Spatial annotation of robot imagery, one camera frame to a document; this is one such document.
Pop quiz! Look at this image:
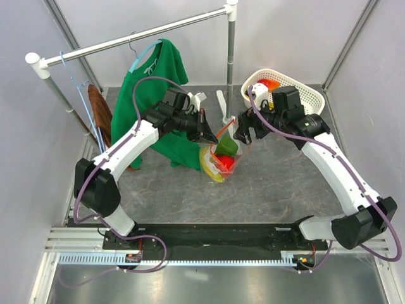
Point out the slotted cable duct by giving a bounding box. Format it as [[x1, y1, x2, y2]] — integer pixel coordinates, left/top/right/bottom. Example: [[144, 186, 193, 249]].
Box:
[[58, 252, 308, 267]]

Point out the green shirt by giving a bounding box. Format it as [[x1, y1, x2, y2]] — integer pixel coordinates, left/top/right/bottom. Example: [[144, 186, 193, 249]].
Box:
[[109, 38, 203, 174]]

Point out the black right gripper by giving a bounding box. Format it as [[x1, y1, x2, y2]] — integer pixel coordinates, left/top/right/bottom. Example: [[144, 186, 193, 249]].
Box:
[[233, 98, 287, 145]]

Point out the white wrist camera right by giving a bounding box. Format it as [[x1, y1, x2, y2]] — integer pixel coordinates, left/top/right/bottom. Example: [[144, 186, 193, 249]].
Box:
[[252, 83, 269, 110]]

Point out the white clothes rack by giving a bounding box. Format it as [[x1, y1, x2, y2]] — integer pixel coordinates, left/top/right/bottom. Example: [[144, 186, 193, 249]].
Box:
[[25, 1, 238, 148]]

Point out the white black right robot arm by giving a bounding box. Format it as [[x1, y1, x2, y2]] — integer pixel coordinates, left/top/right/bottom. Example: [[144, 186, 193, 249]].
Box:
[[234, 83, 397, 250]]

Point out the blue shirt hanger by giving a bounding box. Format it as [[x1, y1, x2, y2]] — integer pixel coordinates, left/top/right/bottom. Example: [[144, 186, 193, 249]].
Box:
[[128, 39, 163, 73]]

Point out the white plastic basket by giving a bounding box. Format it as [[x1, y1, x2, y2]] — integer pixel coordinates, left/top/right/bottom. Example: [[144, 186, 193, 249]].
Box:
[[240, 68, 325, 115]]

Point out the clear zip top bag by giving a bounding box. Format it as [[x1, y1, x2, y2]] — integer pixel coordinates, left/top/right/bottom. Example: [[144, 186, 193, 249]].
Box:
[[199, 118, 252, 183]]

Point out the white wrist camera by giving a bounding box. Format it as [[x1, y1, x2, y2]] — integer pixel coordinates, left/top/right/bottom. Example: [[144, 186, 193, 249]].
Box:
[[187, 92, 207, 111], [252, 83, 269, 110]]

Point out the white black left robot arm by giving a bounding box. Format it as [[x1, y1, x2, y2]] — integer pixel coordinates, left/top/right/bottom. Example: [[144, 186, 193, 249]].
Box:
[[74, 87, 218, 249]]

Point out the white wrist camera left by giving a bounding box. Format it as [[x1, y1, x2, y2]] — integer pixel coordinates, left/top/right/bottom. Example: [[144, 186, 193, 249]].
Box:
[[187, 92, 207, 111]]

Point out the aluminium frame rail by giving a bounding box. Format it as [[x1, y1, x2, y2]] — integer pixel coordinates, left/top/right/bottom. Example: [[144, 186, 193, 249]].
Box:
[[44, 227, 390, 256]]

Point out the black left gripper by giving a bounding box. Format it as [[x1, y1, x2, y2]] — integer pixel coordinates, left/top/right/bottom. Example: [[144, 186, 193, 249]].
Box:
[[173, 108, 218, 145]]

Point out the light blue hanger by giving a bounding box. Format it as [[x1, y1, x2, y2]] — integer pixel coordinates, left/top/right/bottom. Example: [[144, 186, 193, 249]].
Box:
[[59, 51, 106, 153]]

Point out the green bell pepper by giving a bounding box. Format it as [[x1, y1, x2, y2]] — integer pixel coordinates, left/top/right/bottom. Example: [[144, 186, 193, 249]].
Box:
[[215, 134, 238, 157]]

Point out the brown towel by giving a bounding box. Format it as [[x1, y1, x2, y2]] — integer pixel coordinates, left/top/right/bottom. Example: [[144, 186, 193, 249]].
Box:
[[87, 84, 113, 148]]

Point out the red apple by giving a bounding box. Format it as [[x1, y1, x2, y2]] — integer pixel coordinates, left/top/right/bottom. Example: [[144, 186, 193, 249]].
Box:
[[215, 155, 235, 172]]

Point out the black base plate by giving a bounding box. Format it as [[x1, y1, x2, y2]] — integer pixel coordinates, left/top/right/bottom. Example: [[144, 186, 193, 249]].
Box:
[[103, 224, 328, 263]]

